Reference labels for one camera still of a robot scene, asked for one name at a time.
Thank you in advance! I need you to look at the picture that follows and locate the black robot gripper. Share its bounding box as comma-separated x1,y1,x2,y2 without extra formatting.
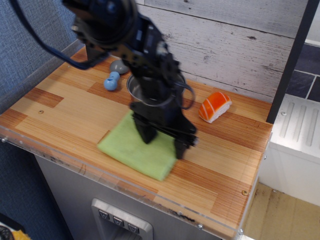
129,84,198,159

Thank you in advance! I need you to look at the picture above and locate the green rag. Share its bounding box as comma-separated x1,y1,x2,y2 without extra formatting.
97,111,177,181

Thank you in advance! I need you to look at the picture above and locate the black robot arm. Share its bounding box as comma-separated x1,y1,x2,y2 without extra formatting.
63,0,197,159

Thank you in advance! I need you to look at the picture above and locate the salmon sushi toy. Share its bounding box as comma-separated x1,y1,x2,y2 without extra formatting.
198,91,232,124

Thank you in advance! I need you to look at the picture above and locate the stainless steel pot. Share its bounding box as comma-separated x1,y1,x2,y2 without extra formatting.
126,74,187,107

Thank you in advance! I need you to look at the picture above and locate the clear acrylic table edge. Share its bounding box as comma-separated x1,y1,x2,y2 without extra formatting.
0,120,272,240

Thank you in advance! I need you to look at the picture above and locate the blue grey toy dumbbell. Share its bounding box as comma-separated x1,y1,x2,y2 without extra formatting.
103,59,129,91

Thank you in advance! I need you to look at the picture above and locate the silver dispenser panel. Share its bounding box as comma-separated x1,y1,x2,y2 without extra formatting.
91,198,154,240

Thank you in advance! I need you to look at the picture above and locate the white ridged cabinet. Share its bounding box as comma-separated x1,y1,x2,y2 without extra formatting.
259,94,320,205

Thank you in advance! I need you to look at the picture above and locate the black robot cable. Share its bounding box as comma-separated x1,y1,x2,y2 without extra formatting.
8,0,111,71

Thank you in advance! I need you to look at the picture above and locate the dark left frame post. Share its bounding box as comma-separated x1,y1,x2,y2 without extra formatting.
85,43,110,68

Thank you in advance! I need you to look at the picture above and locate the dark frame post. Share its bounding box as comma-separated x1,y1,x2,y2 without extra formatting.
85,43,110,68
266,0,320,124

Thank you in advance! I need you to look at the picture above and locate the dark right frame post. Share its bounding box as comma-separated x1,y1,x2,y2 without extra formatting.
266,0,320,124

